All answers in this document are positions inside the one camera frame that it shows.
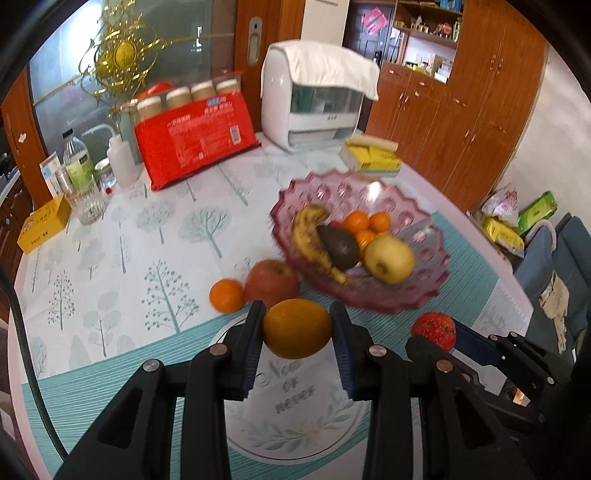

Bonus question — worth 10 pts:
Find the blue chair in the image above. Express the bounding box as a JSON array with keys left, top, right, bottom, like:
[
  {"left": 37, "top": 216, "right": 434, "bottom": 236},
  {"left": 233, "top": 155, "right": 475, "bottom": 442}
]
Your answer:
[
  {"left": 551, "top": 215, "right": 591, "bottom": 356},
  {"left": 513, "top": 225, "right": 561, "bottom": 324}
]

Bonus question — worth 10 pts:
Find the small red apple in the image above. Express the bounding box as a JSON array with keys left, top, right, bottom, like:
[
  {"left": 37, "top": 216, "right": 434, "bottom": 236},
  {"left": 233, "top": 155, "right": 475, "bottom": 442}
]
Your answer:
[{"left": 411, "top": 312, "right": 458, "bottom": 352}]

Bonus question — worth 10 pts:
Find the yellow tissue pack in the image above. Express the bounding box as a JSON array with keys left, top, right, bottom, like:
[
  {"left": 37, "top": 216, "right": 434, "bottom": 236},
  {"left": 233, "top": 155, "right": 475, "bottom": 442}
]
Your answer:
[{"left": 341, "top": 134, "right": 402, "bottom": 180}]

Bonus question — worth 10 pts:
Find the white and blue carton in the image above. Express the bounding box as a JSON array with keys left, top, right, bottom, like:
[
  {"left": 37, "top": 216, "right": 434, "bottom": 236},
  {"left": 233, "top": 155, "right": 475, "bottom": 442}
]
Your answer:
[{"left": 39, "top": 154, "right": 65, "bottom": 197}]

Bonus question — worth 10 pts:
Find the pink glass fruit bowl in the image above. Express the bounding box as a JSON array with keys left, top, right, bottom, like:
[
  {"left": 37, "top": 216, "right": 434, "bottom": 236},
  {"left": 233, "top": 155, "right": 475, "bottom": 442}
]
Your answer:
[{"left": 270, "top": 168, "right": 451, "bottom": 315}]

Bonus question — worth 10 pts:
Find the yellow cardboard box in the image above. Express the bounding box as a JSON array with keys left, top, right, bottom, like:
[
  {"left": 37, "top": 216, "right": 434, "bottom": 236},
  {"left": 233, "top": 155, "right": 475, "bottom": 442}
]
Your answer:
[{"left": 17, "top": 194, "right": 72, "bottom": 254}]

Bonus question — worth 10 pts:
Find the dark avocado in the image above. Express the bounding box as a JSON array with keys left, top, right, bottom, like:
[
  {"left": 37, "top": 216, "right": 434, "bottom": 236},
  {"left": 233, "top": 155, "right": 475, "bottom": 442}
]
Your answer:
[{"left": 317, "top": 224, "right": 361, "bottom": 271}]

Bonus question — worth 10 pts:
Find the white refrigerator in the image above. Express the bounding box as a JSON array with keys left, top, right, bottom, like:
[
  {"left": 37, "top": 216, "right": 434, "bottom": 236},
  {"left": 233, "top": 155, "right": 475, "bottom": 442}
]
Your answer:
[{"left": 302, "top": 0, "right": 351, "bottom": 47}]

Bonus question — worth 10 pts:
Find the green box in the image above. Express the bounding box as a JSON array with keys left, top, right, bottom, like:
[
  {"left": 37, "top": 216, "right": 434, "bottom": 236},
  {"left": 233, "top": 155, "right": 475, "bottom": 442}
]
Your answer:
[{"left": 517, "top": 191, "right": 558, "bottom": 235}]

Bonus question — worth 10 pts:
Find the spotted yellow banana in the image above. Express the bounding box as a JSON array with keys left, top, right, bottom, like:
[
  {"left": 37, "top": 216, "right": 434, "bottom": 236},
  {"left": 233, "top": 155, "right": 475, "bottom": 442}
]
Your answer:
[{"left": 293, "top": 204, "right": 348, "bottom": 285}]

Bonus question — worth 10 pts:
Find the clear glass cup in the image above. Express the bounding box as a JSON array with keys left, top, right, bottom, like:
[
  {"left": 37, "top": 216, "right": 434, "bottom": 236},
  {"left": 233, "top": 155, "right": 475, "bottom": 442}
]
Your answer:
[{"left": 74, "top": 189, "right": 108, "bottom": 226}]

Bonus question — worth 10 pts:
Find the tall wooden cabinet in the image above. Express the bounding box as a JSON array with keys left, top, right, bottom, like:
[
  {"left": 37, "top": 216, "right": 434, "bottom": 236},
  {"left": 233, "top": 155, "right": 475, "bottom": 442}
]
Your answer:
[{"left": 367, "top": 0, "right": 550, "bottom": 215}]

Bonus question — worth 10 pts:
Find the large red apple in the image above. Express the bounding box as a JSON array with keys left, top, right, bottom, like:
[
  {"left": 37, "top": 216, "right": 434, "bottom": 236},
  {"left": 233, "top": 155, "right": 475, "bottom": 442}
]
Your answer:
[{"left": 244, "top": 259, "right": 301, "bottom": 309}]

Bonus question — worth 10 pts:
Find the red plastic package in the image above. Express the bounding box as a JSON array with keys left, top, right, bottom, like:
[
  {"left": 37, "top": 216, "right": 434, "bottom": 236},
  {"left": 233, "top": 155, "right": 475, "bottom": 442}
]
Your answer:
[{"left": 134, "top": 70, "right": 263, "bottom": 192}]

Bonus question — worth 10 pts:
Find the white towel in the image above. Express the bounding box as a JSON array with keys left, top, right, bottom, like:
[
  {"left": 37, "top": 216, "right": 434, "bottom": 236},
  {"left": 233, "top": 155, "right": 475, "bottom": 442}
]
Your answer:
[{"left": 270, "top": 41, "right": 380, "bottom": 101}]

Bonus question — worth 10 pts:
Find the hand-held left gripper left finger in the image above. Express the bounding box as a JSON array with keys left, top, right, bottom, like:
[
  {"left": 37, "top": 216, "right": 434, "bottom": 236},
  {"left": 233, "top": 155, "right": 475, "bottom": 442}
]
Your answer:
[{"left": 54, "top": 300, "right": 267, "bottom": 480}]

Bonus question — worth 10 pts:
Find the wooden kitchen cabinet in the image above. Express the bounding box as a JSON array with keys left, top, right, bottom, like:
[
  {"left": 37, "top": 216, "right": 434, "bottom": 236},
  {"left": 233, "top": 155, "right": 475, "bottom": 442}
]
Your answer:
[{"left": 0, "top": 171, "right": 35, "bottom": 278}]

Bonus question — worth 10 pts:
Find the white and red plastic bag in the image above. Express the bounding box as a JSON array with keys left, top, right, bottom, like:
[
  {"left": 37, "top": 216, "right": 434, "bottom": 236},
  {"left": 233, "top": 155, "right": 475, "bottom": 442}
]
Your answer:
[{"left": 482, "top": 184, "right": 522, "bottom": 227}]

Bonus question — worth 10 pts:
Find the beige cloth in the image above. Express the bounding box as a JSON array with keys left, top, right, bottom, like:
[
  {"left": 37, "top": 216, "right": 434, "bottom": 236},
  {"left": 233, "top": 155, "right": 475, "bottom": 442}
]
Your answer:
[{"left": 538, "top": 272, "right": 571, "bottom": 354}]

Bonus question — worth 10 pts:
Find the white countertop appliance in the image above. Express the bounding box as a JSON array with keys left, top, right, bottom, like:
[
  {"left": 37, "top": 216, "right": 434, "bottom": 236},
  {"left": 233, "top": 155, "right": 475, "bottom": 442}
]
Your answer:
[{"left": 261, "top": 41, "right": 365, "bottom": 153}]

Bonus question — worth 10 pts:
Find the small clear jar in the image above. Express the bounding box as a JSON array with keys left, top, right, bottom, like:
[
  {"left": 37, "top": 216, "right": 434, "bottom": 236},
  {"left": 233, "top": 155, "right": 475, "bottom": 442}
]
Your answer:
[{"left": 95, "top": 159, "right": 118, "bottom": 192}]

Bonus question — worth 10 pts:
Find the white squeeze bottle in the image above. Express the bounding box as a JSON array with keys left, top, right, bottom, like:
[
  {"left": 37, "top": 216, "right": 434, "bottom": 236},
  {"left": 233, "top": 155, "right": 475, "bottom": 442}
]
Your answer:
[{"left": 83, "top": 124, "right": 141, "bottom": 188}]

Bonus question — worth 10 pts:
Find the yellow speckled pear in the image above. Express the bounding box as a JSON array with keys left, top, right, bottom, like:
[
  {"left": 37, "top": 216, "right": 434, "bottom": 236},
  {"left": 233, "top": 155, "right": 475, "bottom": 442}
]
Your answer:
[{"left": 363, "top": 234, "right": 416, "bottom": 284}]

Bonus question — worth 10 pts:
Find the yellow packet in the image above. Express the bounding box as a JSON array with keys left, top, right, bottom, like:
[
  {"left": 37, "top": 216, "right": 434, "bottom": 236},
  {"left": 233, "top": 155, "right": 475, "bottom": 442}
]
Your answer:
[{"left": 482, "top": 217, "right": 526, "bottom": 254}]

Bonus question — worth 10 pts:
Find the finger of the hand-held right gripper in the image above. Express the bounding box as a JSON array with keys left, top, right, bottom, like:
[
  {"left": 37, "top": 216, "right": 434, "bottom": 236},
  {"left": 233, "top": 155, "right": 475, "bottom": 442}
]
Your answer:
[
  {"left": 450, "top": 318, "right": 574, "bottom": 386},
  {"left": 405, "top": 336, "right": 463, "bottom": 376}
]

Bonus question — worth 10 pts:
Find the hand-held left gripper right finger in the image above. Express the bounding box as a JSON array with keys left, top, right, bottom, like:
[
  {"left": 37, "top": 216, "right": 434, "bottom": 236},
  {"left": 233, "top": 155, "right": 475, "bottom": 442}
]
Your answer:
[{"left": 329, "top": 302, "right": 536, "bottom": 480}]

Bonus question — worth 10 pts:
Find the yellow-orange tangerine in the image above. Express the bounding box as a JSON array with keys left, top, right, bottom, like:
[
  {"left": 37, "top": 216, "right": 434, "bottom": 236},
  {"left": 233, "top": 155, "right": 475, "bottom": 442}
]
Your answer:
[{"left": 263, "top": 299, "right": 334, "bottom": 360}]

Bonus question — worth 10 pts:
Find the black cable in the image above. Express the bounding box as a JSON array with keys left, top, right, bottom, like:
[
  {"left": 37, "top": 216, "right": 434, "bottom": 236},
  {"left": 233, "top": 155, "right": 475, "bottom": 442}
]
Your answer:
[{"left": 0, "top": 272, "right": 70, "bottom": 457}]

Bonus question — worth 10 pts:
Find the green label water bottle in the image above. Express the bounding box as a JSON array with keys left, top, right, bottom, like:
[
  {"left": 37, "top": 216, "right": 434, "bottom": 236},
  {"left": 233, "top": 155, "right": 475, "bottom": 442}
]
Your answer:
[{"left": 62, "top": 131, "right": 100, "bottom": 204}]

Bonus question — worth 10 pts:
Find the tree print tablecloth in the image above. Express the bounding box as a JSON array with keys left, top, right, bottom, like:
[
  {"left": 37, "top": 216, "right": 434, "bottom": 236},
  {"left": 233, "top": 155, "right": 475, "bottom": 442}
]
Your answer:
[{"left": 7, "top": 131, "right": 536, "bottom": 480}]

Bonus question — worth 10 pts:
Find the gold flower ornament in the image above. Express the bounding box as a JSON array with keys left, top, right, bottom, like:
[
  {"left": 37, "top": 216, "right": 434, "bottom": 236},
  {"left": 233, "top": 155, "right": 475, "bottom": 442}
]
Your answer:
[{"left": 76, "top": 0, "right": 176, "bottom": 121}]

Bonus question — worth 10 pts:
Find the grey vase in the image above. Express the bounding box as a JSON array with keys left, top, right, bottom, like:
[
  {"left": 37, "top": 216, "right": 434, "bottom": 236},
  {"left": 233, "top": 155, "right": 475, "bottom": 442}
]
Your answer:
[{"left": 111, "top": 104, "right": 141, "bottom": 162}]

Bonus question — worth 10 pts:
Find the pink paper decoration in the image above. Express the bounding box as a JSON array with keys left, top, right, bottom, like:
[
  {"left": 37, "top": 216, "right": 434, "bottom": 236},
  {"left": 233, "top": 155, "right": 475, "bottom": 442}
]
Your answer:
[{"left": 361, "top": 8, "right": 389, "bottom": 35}]

